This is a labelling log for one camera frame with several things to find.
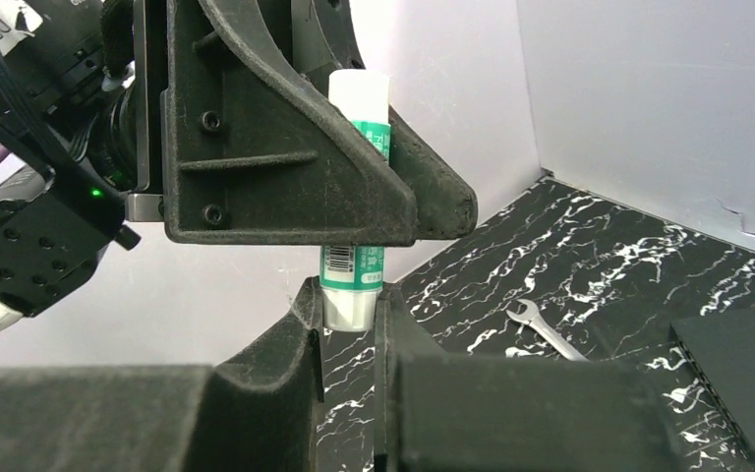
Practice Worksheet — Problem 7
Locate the silver open-end wrench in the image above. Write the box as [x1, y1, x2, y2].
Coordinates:
[505, 299, 588, 362]

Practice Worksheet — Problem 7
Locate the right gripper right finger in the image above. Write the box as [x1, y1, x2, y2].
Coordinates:
[374, 286, 682, 471]

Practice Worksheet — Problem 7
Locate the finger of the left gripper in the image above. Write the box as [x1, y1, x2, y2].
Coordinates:
[290, 0, 478, 240]

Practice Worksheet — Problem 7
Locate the green glue stick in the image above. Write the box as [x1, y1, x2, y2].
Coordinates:
[319, 69, 393, 333]

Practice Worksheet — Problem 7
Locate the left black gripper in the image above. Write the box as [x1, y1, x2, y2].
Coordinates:
[131, 0, 417, 247]

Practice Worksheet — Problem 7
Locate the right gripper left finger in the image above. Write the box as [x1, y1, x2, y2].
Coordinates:
[0, 277, 323, 471]

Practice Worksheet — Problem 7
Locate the black ribbed block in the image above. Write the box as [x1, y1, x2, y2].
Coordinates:
[670, 307, 755, 462]

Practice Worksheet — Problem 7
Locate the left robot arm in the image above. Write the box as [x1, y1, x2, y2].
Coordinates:
[0, 1, 478, 330]

